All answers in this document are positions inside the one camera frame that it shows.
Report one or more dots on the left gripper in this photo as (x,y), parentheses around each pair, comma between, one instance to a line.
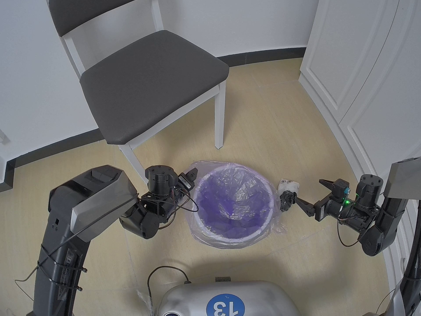
(182,184)

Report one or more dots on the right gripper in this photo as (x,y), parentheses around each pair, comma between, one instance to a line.
(325,209)

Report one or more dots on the black plastic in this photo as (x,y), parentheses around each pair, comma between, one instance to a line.
(287,201)

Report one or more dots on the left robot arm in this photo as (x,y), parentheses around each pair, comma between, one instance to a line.
(85,202)

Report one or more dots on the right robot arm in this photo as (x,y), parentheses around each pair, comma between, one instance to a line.
(391,216)

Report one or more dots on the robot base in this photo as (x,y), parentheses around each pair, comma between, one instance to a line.
(227,300)

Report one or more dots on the purple plastic bag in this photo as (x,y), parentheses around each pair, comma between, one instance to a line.
(230,196)

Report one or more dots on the white trash bin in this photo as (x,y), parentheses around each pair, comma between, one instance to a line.
(270,209)

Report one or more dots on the crumpled white paper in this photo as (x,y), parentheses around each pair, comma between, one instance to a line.
(290,185)

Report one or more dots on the white chair with grey seat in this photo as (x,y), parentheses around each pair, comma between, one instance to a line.
(148,77)

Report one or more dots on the white wardrobe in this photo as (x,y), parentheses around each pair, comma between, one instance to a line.
(361,77)

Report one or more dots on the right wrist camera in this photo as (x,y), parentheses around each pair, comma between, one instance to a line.
(340,189)

